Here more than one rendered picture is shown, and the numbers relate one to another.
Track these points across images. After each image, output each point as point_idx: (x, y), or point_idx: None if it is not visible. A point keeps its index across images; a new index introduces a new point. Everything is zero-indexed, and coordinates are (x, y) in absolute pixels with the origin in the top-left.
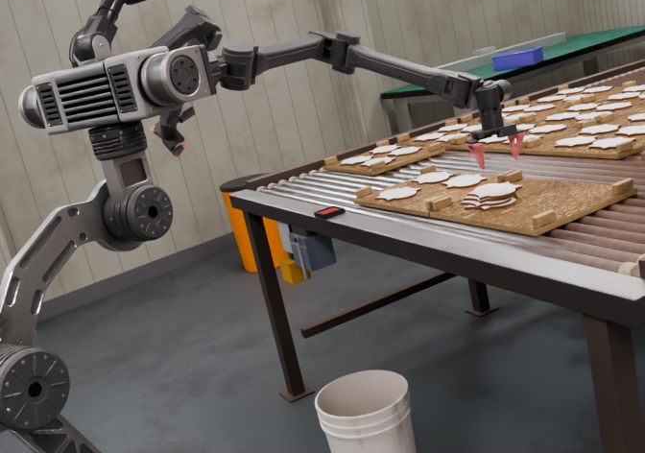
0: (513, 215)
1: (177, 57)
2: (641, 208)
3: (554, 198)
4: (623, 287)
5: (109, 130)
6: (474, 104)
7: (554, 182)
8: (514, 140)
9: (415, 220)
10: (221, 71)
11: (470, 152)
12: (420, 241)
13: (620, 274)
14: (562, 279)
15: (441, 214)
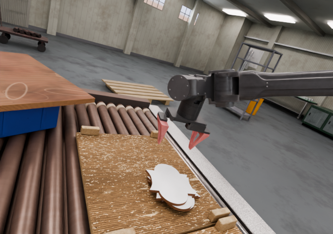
0: (166, 156)
1: None
2: (99, 125)
3: (127, 158)
4: (156, 108)
5: None
6: (208, 101)
7: (95, 188)
8: (160, 130)
9: (242, 228)
10: None
11: (202, 140)
12: (226, 182)
13: (152, 111)
14: (168, 118)
15: (217, 203)
